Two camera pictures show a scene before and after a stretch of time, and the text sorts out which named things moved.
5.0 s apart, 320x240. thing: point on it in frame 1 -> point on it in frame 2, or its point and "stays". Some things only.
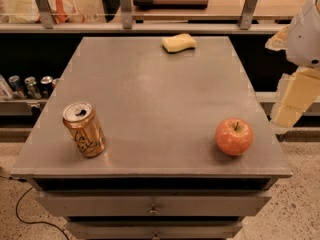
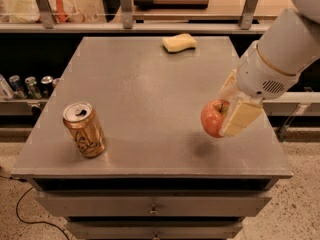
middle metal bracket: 125,5 stays
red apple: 234,137 -> 212,116
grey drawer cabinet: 160,174 stays
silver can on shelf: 18,90 stays
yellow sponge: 179,42 stays
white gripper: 305,39 -> 261,74
